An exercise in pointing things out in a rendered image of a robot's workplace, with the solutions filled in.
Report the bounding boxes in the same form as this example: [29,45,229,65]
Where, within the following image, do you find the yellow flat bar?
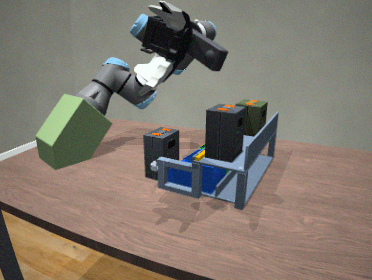
[195,150,205,161]

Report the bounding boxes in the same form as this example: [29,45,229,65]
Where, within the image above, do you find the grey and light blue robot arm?
[75,14,228,116]

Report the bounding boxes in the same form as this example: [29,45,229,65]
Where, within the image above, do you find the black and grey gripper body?
[141,16,203,63]

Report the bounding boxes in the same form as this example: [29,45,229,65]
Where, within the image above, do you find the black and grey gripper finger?
[134,56,179,96]
[149,1,191,38]

